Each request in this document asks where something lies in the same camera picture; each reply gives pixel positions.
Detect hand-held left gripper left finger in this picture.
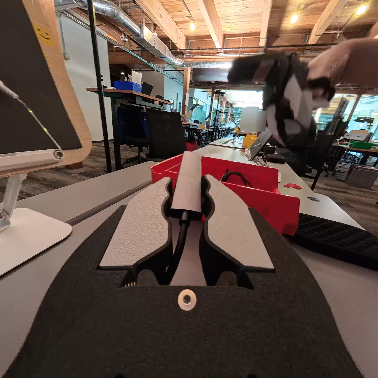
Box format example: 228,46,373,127
99,177,174,271

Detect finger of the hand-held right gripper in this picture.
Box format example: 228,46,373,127
282,76,314,124
265,106,316,147

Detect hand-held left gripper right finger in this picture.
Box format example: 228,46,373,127
200,174,276,273

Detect red plastic bin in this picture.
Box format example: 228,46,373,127
149,154,301,236

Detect thin black hub cable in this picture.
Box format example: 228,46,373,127
162,210,190,284

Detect grey usb hub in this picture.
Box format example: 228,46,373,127
170,151,203,220

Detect person's right forearm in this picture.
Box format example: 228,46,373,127
340,30,378,89

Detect person's right hand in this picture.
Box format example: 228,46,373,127
307,44,352,89

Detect tilted black board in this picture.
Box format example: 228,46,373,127
247,130,273,161

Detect grey storage box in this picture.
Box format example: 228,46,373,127
344,164,378,189

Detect dark ribbed object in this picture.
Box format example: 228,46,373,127
291,213,378,271

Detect black rectangular panel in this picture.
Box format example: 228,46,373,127
145,109,187,161

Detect blue office chair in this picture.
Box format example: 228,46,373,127
117,103,152,166

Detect blue plastic bin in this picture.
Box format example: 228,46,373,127
114,80,142,93

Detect wooden top desk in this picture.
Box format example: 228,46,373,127
86,87,173,172

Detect silver ventilation ducts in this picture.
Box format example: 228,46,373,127
55,0,234,70

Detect black boom pole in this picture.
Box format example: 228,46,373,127
87,0,113,173

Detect wooden board with black panel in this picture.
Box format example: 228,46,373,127
0,0,92,178

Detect black usb-c cable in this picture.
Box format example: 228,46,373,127
220,168,253,188

